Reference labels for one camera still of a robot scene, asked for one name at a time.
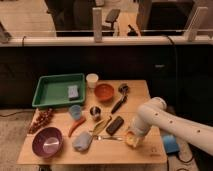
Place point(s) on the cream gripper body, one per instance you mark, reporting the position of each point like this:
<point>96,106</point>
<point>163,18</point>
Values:
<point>135,140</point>

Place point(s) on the orange apple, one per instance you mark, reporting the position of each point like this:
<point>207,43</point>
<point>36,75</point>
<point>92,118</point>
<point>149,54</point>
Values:
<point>127,137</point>

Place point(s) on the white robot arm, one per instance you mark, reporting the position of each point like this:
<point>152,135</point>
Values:
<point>153,113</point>

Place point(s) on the small metal cup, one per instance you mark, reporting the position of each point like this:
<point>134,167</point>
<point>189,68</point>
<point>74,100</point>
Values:
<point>95,113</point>

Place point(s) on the blue plastic cup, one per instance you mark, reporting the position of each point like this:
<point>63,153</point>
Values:
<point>75,112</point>

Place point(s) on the white paper cup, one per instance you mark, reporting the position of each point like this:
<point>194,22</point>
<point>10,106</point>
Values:
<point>92,80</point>

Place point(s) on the black rectangular block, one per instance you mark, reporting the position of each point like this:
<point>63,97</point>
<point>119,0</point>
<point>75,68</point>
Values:
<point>115,125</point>

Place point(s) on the blue device on floor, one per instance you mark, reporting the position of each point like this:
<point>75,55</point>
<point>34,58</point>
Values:
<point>170,144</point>

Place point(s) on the yellow banana toy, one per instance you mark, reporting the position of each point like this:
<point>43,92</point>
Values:
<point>100,126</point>

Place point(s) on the metal fork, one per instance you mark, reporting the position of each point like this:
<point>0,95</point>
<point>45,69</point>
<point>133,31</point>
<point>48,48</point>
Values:
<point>98,137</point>

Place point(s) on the wooden table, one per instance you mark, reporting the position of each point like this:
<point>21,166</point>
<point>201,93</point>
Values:
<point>102,151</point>

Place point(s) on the blue grey cloth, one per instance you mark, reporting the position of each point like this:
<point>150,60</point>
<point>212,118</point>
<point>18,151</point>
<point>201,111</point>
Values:
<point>82,141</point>

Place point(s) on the orange bowl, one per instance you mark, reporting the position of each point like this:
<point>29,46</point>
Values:
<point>104,92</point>

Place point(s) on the blue grey sponge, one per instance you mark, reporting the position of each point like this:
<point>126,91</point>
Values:
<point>73,92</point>

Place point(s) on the purple bowl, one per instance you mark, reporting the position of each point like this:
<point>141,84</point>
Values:
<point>47,142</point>

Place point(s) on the green plastic tray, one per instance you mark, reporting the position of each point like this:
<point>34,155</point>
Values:
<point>52,91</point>

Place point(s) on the black handled pizza cutter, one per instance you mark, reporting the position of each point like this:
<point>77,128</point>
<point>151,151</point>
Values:
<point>123,89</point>

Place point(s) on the white horizontal rail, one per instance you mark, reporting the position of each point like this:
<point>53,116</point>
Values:
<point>105,41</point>

